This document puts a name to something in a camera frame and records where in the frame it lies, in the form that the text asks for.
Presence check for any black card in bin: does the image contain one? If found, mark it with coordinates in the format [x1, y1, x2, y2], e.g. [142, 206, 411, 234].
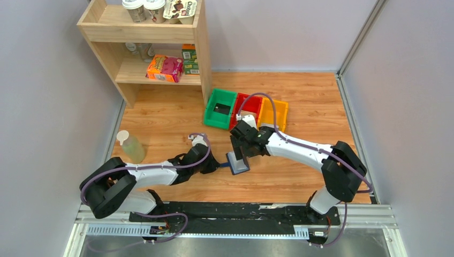
[213, 103, 231, 115]

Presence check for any orange pink snack box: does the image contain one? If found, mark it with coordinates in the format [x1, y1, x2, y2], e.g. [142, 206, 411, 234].
[147, 54, 184, 83]

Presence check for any gold card in bin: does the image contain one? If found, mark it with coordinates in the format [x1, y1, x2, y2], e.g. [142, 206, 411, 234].
[240, 110, 257, 119]

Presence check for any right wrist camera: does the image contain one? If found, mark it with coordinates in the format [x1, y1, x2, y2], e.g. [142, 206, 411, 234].
[236, 114, 258, 130]

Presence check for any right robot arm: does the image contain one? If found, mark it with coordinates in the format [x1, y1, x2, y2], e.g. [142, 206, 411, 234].
[230, 120, 367, 224]

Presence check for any green juice carton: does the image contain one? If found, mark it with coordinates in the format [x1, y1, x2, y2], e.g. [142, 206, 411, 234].
[181, 44, 200, 75]

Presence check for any chocolate pudding cup pack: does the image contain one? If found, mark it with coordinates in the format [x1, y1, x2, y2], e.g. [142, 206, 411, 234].
[163, 0, 198, 25]

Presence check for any green liquid bottle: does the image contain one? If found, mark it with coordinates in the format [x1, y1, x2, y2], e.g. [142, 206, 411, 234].
[116, 130, 145, 163]

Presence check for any red plastic bin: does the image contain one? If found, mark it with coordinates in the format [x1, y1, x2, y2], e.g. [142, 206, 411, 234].
[228, 93, 262, 130]

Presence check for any yellow plastic bin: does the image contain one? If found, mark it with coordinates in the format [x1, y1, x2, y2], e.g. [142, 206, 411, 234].
[257, 97, 289, 132]

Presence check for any purple cable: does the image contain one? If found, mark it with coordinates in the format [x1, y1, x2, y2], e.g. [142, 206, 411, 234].
[236, 92, 374, 248]
[80, 133, 212, 245]

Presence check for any white lidded cup left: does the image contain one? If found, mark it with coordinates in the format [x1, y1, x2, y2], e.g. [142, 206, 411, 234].
[122, 0, 146, 23]

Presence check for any clear bottle on shelf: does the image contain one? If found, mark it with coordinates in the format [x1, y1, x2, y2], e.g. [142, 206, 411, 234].
[125, 42, 155, 63]

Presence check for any white lidded cup right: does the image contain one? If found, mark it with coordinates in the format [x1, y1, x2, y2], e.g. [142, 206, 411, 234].
[143, 0, 166, 24]

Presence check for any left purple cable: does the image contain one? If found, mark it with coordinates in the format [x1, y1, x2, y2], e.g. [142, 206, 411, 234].
[80, 133, 212, 245]

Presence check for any navy blue card holder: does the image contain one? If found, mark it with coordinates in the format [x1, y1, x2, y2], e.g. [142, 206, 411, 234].
[220, 151, 250, 175]

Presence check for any white lidded cup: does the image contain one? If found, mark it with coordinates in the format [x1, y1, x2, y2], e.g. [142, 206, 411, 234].
[143, 0, 166, 24]
[122, 0, 146, 23]

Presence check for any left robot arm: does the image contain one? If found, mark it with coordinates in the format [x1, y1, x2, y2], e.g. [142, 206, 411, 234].
[79, 143, 221, 222]

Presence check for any wooden shelf unit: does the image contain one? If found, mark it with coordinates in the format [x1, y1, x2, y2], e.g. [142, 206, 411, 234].
[77, 1, 212, 108]

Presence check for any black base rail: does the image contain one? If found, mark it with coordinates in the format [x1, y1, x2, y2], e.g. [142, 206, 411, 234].
[129, 201, 341, 235]

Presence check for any green plastic bin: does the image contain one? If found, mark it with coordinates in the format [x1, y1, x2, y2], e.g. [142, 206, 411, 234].
[203, 88, 238, 130]

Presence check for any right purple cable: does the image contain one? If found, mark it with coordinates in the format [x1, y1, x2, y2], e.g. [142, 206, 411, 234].
[236, 92, 374, 248]

